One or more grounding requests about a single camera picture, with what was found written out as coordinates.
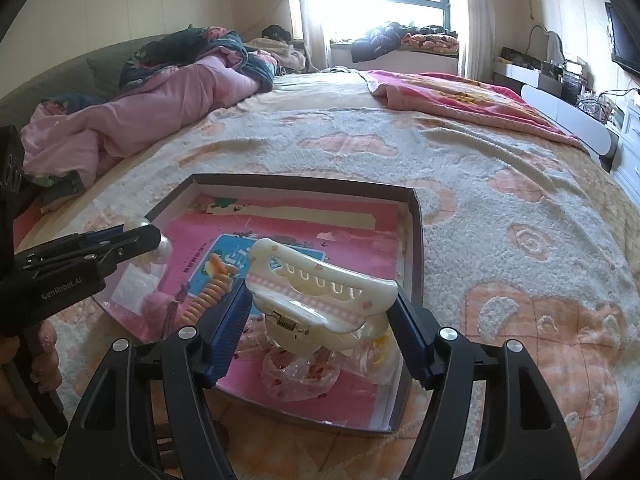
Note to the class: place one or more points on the right white curtain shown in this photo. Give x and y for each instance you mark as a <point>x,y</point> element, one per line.
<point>475,23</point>

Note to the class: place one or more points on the pink fluffy hair clip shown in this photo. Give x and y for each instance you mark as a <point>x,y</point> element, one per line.
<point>160,311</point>

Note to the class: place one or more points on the clear plastic zip bag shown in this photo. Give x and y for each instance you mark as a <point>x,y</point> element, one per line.
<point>135,284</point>

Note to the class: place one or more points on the pink red blanket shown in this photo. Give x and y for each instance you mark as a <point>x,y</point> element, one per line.
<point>469,100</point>

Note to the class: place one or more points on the dark clothes pile on sill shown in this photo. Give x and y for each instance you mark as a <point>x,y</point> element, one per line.
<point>431,39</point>

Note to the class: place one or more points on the left white curtain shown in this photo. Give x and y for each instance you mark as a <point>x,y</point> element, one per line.
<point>307,22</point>

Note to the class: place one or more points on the white curtain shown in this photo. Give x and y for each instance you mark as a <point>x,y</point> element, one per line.
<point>475,23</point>
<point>307,22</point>

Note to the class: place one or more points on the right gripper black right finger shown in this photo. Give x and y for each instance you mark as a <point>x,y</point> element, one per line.
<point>523,433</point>

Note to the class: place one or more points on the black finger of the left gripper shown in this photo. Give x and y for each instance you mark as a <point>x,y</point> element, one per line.
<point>72,250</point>

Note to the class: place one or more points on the white low desk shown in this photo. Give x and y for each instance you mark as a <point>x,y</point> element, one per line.
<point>544,94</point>

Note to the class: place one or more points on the brown oval hair clip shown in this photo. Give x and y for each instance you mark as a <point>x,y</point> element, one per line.
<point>207,435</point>

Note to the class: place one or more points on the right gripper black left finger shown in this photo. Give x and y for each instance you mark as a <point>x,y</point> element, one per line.
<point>134,388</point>

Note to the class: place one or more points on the black wall television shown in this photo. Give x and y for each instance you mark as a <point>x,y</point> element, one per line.
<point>624,50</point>

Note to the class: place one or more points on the dotted sheer fabric bow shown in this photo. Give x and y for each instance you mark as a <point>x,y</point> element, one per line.
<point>282,375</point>

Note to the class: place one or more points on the dark shallow cardboard box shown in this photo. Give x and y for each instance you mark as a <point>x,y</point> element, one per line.
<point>290,284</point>

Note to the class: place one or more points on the pink floral duvet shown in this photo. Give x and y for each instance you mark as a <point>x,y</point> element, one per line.
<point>165,85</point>

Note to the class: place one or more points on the green quilted headboard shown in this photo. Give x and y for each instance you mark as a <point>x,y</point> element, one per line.
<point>95,73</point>

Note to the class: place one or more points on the white drawer cabinet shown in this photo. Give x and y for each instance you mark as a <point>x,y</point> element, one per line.
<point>626,164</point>

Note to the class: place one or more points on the white large claw clip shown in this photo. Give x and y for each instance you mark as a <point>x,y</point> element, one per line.
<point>309,304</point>

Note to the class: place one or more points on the pink book with blue label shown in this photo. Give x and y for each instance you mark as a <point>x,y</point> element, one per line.
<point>285,259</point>

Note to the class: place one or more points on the left human hand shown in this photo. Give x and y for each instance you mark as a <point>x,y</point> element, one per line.
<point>44,371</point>

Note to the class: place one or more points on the yellow item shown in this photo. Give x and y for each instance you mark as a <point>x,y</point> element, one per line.
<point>376,360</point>

